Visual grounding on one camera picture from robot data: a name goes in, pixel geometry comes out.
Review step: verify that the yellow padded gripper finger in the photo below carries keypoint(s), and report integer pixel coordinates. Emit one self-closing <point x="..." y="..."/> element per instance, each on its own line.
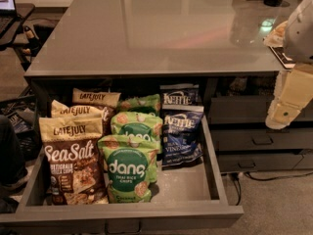
<point x="302" y="85"/>

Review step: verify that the blue kettle chip bag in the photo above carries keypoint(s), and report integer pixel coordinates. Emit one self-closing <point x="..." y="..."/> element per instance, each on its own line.
<point x="182" y="94"/>
<point x="180" y="134"/>

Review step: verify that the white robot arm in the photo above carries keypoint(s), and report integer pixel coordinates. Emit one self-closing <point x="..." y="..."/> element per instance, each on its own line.
<point x="297" y="38"/>

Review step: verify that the upper closed grey drawer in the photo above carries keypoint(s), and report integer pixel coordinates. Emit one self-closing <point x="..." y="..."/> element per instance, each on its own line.
<point x="239" y="109"/>

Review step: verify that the closed grey drawer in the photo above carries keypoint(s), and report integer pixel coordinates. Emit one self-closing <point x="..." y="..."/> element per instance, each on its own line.
<point x="262" y="139"/>
<point x="264" y="162"/>
<point x="239" y="109"/>

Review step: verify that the middle closed grey drawer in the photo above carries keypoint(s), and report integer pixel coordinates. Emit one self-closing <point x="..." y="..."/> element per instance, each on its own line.
<point x="262" y="139"/>

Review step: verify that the lower closed grey drawer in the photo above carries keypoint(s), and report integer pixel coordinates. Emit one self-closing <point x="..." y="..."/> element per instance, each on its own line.
<point x="264" y="162"/>

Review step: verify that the open grey top drawer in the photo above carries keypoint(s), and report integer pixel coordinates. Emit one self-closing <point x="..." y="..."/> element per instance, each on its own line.
<point x="187" y="197"/>

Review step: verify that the rear green Dang chip bag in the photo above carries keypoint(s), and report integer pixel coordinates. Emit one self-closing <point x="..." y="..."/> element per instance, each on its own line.
<point x="148" y="105"/>

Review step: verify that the green dang chip bag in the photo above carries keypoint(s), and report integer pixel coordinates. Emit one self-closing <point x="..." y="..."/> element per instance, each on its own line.
<point x="136" y="126"/>
<point x="131" y="165"/>
<point x="148" y="105"/>

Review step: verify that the middle green Dang chip bag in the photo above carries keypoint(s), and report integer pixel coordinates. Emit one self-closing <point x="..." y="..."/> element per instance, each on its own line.
<point x="136" y="126"/>

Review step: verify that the front green Dang chip bag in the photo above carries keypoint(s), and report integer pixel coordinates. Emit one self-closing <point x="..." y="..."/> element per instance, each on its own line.
<point x="131" y="165"/>

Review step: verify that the rear Late July chip bag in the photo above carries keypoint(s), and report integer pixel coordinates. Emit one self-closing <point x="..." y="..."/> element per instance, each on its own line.
<point x="106" y="101"/>

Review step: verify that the late july chip bag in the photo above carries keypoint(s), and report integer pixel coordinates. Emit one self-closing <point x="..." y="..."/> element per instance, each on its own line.
<point x="70" y="146"/>
<point x="59" y="110"/>
<point x="106" y="101"/>

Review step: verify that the front Late July chip bag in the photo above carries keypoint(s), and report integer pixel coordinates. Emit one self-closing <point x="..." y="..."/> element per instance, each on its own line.
<point x="70" y="146"/>

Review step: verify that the middle Late July chip bag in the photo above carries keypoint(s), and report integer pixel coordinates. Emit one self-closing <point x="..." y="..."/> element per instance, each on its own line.
<point x="59" y="110"/>

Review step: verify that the black white fiducial marker board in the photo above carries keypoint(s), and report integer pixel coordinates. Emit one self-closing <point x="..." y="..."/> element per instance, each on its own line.
<point x="286" y="62"/>

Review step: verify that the black crate with items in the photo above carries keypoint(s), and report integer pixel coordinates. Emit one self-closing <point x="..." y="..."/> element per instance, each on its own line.
<point x="21" y="112"/>

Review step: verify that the dark side desk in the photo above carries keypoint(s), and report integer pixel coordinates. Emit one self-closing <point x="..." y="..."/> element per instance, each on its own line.
<point x="24" y="10"/>

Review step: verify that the person leg dark trousers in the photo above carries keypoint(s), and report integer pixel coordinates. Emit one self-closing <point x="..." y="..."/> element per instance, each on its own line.
<point x="13" y="172"/>

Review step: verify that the laptop computer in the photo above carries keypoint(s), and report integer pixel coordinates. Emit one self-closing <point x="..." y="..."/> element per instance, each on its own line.
<point x="8" y="14"/>

